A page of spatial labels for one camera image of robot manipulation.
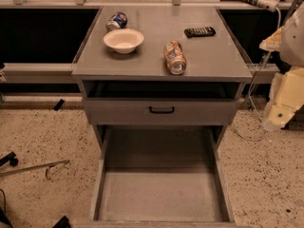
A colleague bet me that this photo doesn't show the metal rod on floor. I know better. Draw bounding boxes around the metal rod on floor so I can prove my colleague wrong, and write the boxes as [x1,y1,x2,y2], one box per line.
[0,160,69,178]

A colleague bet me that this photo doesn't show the black block on floor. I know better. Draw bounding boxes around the black block on floor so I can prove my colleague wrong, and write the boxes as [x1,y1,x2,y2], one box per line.
[53,99,65,111]

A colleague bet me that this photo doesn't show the black object bottom left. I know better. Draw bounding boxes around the black object bottom left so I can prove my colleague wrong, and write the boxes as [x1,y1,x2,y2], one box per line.
[52,216,71,228]

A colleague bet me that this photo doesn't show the open grey bottom drawer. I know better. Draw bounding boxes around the open grey bottom drawer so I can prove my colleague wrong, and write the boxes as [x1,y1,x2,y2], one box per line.
[75,127,248,228]

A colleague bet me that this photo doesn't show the grey drawer cabinet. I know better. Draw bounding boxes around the grey drawer cabinet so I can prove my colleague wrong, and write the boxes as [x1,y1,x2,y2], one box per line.
[72,5,252,143]

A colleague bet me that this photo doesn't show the white bowl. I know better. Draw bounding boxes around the white bowl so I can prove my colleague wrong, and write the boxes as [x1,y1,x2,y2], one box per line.
[104,28,144,54]

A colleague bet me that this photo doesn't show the blue soda can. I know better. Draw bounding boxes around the blue soda can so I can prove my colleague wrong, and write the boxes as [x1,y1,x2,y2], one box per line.
[106,11,127,31]

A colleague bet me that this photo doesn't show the closed drawer with black handle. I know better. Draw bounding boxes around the closed drawer with black handle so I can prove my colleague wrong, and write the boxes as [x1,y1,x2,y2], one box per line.
[83,98,238,125]

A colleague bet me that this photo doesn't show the white cable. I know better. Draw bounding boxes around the white cable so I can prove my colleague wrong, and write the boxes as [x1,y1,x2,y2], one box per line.
[233,7,283,143]

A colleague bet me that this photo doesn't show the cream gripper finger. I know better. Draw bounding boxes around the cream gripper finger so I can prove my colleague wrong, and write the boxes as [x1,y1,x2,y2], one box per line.
[262,66,304,131]
[259,28,283,52]

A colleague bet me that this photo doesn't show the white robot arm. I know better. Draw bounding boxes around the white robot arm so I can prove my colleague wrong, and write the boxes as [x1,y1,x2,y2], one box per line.
[259,4,304,131]

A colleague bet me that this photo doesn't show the orange soda can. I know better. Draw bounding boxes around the orange soda can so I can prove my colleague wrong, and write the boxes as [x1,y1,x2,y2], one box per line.
[163,41,187,75]

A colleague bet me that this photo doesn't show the black clamp on floor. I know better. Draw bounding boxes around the black clamp on floor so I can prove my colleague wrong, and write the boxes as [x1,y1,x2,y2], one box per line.
[0,152,18,167]

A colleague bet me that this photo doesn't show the black remote control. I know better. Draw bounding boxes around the black remote control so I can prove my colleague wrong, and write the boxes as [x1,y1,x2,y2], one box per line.
[184,27,216,38]

